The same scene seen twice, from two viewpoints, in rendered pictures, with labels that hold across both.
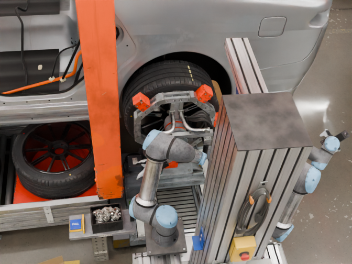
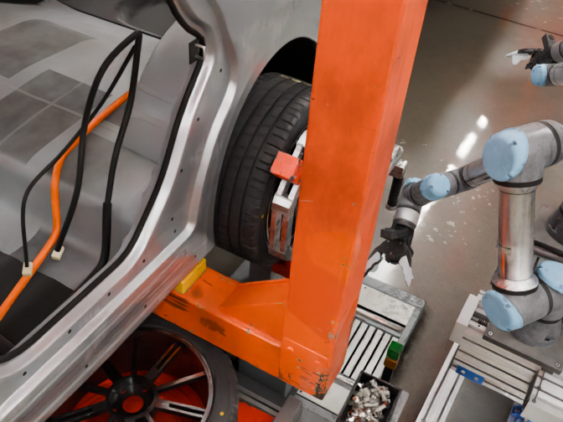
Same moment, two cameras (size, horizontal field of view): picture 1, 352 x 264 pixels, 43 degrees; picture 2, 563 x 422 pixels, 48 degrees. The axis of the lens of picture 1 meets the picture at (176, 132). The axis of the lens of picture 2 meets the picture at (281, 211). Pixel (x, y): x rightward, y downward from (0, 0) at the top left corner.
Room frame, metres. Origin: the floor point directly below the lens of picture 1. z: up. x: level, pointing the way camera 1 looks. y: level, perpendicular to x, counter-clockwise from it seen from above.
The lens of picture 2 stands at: (1.05, 1.41, 2.22)
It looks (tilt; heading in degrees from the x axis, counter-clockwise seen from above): 41 degrees down; 309
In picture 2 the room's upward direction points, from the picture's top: 5 degrees clockwise
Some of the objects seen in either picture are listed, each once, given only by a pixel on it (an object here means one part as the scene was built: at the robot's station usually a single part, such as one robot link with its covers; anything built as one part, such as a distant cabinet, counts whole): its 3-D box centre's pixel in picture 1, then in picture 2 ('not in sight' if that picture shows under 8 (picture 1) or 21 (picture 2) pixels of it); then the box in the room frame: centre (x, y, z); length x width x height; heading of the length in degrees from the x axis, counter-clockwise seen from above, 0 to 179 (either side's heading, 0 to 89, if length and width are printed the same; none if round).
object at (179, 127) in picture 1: (175, 131); not in sight; (1.98, 0.00, 0.85); 0.21 x 0.14 x 0.14; 14
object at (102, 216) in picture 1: (106, 217); (367, 413); (1.47, 0.39, 0.51); 0.20 x 0.14 x 0.13; 106
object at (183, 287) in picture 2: not in sight; (178, 268); (2.18, 0.53, 0.71); 0.14 x 0.14 x 0.05; 14
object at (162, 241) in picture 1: (165, 230); (537, 316); (1.22, 0.00, 0.87); 0.15 x 0.15 x 0.10
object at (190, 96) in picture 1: (174, 123); (316, 187); (2.05, 0.02, 0.85); 0.54 x 0.07 x 0.54; 104
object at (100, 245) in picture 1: (99, 241); not in sight; (1.46, 0.45, 0.21); 0.10 x 0.10 x 0.42; 14
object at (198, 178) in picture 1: (171, 166); not in sight; (2.22, 0.01, 0.13); 0.50 x 0.36 x 0.10; 104
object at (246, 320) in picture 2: not in sight; (222, 292); (2.02, 0.49, 0.69); 0.52 x 0.17 x 0.35; 14
